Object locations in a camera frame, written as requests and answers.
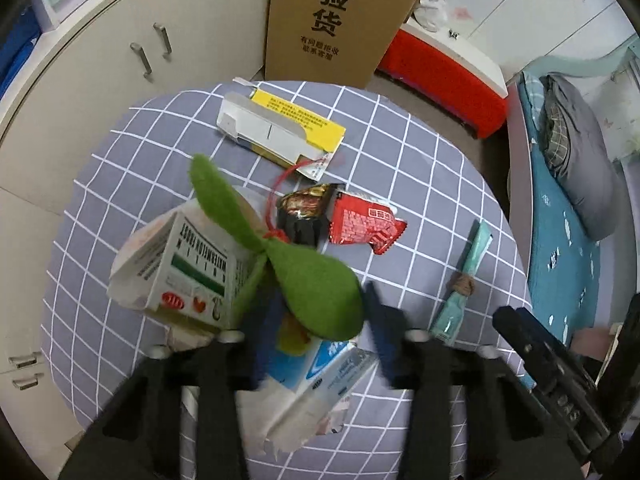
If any green and white carton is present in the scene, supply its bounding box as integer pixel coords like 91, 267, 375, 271
109, 210, 268, 333

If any red snack packet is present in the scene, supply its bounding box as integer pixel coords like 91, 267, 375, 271
327, 191, 408, 256

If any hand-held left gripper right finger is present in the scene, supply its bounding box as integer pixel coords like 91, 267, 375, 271
362, 280, 586, 480

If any blue and white carton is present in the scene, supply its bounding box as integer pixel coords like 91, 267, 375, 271
262, 337, 381, 413

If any white cabinet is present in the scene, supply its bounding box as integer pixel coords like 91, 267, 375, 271
0, 0, 276, 436

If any blue plastic bag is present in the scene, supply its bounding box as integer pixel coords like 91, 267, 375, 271
0, 7, 41, 96

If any grey checked tablecloth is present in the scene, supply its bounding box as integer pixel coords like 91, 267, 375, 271
40, 80, 533, 480

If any bed with blue sheet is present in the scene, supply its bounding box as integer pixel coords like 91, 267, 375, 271
506, 52, 640, 361

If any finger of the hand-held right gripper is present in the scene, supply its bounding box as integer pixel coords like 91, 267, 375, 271
492, 304, 627, 467

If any green felt leaf ornament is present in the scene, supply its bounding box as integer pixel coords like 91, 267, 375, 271
187, 154, 365, 341

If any metal cabinet door handle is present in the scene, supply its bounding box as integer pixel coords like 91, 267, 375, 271
152, 22, 173, 58
130, 42, 153, 78

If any red bench with white top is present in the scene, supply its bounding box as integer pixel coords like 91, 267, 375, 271
375, 22, 510, 140

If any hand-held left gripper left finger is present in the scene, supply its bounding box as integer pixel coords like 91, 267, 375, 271
60, 290, 284, 480

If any yellow and white flattened carton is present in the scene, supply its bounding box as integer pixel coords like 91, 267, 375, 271
216, 77, 347, 168

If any dark shiny candy wrapper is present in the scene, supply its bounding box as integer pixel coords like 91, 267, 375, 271
276, 182, 343, 248

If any teal packet tied with twine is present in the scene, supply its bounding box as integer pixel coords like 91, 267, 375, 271
429, 220, 493, 345

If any white plastic bag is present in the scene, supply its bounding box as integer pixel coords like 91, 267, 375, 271
409, 0, 451, 33

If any tall brown cardboard box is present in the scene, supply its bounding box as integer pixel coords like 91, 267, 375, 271
264, 0, 437, 88

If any grey plaid pillow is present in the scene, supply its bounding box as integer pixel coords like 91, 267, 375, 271
542, 92, 573, 171

